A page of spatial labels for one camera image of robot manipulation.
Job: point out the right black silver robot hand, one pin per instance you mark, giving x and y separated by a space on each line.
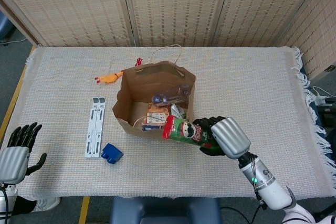
231 137

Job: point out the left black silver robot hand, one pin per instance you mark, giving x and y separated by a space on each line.
11 163

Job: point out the green Pringles can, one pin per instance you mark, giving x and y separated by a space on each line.
186 132

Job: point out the silver-green wrapper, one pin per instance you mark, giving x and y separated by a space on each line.
177 110

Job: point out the clear plastic water bottle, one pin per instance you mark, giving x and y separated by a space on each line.
170 98

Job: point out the orange chips snack box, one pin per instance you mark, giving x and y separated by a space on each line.
156 116

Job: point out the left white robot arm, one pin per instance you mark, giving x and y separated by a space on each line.
6 200

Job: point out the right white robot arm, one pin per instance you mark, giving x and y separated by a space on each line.
273 195

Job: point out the brown paper bag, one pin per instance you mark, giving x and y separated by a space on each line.
136 93

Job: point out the black trouser leg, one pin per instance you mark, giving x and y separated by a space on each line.
25 205

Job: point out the white sneaker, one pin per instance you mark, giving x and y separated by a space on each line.
47 204

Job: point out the white woven tablecloth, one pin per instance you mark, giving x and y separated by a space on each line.
262 64

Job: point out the white folding laptop stand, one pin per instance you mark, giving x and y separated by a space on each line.
94 129

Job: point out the white power strip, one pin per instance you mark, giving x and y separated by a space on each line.
320 98

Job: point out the blue plastic block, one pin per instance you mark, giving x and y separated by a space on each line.
111 153

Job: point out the black stand base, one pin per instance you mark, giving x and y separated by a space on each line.
326 209

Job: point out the yellow rubber chicken toy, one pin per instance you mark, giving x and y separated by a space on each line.
107 77

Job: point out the bamboo folding screen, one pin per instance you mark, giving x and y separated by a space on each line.
170 6

